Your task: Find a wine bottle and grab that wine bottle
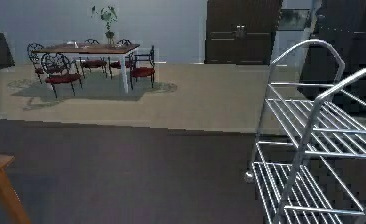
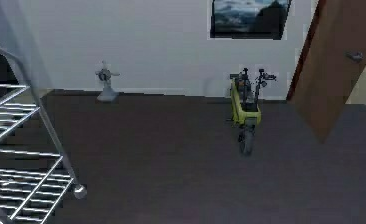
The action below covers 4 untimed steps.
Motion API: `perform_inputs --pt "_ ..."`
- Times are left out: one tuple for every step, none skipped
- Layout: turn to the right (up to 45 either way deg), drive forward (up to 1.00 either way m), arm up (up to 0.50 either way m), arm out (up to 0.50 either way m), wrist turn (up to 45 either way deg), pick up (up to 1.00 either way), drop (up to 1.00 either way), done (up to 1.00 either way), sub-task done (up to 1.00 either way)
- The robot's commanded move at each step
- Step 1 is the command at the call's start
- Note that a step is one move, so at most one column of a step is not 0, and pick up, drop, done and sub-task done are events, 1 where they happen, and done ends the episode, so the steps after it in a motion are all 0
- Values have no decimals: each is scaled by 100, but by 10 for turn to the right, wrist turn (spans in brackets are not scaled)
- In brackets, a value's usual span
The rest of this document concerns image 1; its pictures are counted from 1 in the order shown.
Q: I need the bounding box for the silver wire shelf cart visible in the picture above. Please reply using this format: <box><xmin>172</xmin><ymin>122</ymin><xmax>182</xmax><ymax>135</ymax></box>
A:
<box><xmin>244</xmin><ymin>39</ymin><xmax>366</xmax><ymax>224</ymax></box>

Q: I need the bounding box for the dark brown wooden cabinet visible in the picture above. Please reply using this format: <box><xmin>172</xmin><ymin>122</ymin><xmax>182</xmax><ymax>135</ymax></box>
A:
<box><xmin>299</xmin><ymin>0</ymin><xmax>366</xmax><ymax>114</ymax></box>

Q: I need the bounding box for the dark brown wooden cupboard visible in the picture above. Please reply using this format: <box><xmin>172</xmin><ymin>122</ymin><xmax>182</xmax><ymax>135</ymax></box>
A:
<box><xmin>204</xmin><ymin>0</ymin><xmax>284</xmax><ymax>66</ymax></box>

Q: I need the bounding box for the black chair red seat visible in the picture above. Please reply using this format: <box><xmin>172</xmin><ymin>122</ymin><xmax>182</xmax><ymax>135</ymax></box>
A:
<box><xmin>78</xmin><ymin>38</ymin><xmax>108</xmax><ymax>79</ymax></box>
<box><xmin>129</xmin><ymin>45</ymin><xmax>156</xmax><ymax>90</ymax></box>
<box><xmin>107</xmin><ymin>39</ymin><xmax>134</xmax><ymax>80</ymax></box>
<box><xmin>26</xmin><ymin>42</ymin><xmax>64</xmax><ymax>84</ymax></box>
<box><xmin>40</xmin><ymin>52</ymin><xmax>84</xmax><ymax>99</ymax></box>

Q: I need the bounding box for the green plant in vase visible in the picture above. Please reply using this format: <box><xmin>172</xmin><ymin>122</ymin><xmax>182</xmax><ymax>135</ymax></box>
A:
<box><xmin>90</xmin><ymin>5</ymin><xmax>119</xmax><ymax>47</ymax></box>

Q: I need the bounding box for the wooden top white-legged dining table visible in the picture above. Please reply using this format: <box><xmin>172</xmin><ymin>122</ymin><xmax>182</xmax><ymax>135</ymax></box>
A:
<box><xmin>33</xmin><ymin>42</ymin><xmax>141</xmax><ymax>94</ymax></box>

